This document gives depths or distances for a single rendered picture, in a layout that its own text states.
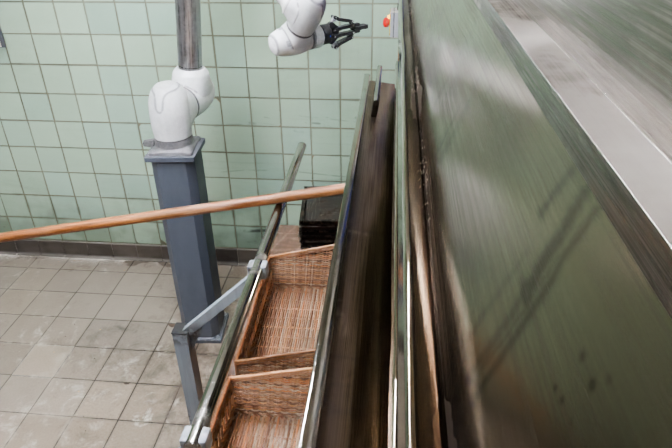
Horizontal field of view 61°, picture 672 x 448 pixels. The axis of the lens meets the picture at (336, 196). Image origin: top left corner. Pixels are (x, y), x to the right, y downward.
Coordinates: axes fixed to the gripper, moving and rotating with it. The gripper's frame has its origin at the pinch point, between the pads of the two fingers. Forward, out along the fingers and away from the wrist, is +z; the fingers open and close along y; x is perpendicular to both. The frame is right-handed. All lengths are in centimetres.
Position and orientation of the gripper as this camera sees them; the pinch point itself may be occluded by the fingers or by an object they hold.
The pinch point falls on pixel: (359, 27)
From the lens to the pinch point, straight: 235.4
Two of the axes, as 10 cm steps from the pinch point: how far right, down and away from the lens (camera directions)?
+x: 6.3, 3.7, -6.8
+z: 7.7, -3.2, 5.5
